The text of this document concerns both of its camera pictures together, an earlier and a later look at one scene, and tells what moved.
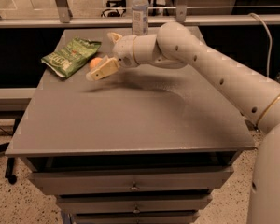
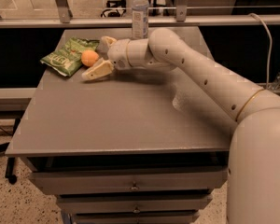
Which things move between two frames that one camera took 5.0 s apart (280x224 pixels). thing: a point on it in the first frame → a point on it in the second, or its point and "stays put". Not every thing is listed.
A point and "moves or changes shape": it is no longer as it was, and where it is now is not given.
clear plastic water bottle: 140,12 stays put
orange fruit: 94,62 moves or changes shape
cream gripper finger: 106,67 stays put
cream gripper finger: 115,37 → 105,44
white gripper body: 123,50 stays put
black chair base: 1,149 stays put
